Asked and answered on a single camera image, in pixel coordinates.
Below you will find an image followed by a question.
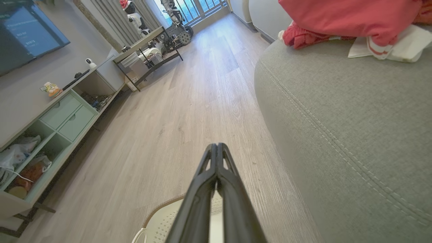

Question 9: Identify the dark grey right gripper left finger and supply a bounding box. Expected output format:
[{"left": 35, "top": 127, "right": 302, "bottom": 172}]
[{"left": 165, "top": 143, "right": 217, "bottom": 243}]

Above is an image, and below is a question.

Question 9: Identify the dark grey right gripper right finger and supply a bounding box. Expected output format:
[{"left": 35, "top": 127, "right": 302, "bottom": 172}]
[{"left": 217, "top": 143, "right": 268, "bottom": 243}]

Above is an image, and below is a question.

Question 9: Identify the red printed jersey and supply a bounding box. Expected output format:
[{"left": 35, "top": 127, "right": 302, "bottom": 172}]
[{"left": 278, "top": 0, "right": 423, "bottom": 47}]

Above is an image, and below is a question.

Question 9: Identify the white laundry basket brown rim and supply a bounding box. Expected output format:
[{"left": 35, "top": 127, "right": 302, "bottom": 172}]
[{"left": 132, "top": 194, "right": 224, "bottom": 243}]

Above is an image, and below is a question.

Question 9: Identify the grey fabric sofa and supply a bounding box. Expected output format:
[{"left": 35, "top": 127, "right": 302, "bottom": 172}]
[{"left": 254, "top": 24, "right": 432, "bottom": 243}]

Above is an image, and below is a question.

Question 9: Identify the white box on table shelf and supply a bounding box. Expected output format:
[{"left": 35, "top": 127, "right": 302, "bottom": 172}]
[{"left": 121, "top": 52, "right": 151, "bottom": 79}]

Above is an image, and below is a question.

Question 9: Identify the pale green TV cabinet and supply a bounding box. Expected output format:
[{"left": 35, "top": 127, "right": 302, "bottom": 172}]
[{"left": 0, "top": 56, "right": 127, "bottom": 237}]

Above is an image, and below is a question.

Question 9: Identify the orange bag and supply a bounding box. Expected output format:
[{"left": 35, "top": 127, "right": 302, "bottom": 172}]
[{"left": 13, "top": 155, "right": 53, "bottom": 193}]

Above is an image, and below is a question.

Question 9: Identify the grey wheeled robot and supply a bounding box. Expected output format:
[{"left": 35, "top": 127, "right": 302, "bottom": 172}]
[{"left": 160, "top": 0, "right": 194, "bottom": 46}]

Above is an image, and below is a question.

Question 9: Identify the red textured garment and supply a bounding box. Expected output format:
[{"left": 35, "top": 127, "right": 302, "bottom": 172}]
[{"left": 282, "top": 21, "right": 355, "bottom": 50}]

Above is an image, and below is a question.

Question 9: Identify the small colourful toy figurine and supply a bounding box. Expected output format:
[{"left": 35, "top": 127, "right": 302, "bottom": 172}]
[{"left": 40, "top": 82, "right": 63, "bottom": 98}]

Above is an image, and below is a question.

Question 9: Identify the white plastic bag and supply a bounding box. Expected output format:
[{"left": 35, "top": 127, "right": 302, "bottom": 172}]
[{"left": 0, "top": 135, "right": 42, "bottom": 185}]

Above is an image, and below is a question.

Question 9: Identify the white humanoid robot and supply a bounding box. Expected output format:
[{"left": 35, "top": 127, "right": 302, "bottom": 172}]
[{"left": 120, "top": 0, "right": 152, "bottom": 36}]

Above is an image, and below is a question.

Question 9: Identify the window with railing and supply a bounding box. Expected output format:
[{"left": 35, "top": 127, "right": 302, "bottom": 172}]
[{"left": 154, "top": 0, "right": 228, "bottom": 26}]

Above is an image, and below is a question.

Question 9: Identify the grey curtain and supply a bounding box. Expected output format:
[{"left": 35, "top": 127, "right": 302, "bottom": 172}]
[{"left": 73, "top": 0, "right": 161, "bottom": 52}]

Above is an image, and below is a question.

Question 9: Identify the white garment with red stripes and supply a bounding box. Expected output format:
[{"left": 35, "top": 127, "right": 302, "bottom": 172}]
[{"left": 348, "top": 24, "right": 432, "bottom": 63}]

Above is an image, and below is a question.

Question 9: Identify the flat screen television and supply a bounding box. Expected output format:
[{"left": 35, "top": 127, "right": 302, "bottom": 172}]
[{"left": 0, "top": 0, "right": 71, "bottom": 77}]

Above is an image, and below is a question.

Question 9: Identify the orange knit garment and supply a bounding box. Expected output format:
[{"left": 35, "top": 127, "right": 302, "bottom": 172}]
[{"left": 413, "top": 0, "right": 432, "bottom": 25}]

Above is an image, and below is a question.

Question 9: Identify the tangle of black cables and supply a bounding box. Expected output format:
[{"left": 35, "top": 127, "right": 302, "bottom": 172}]
[{"left": 81, "top": 92, "right": 114, "bottom": 110}]

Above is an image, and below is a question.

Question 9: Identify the black metal frame table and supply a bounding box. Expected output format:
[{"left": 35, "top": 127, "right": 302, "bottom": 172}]
[{"left": 113, "top": 26, "right": 184, "bottom": 92}]

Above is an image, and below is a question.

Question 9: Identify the thin white cable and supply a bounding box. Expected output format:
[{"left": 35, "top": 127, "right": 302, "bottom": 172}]
[{"left": 0, "top": 167, "right": 35, "bottom": 183}]

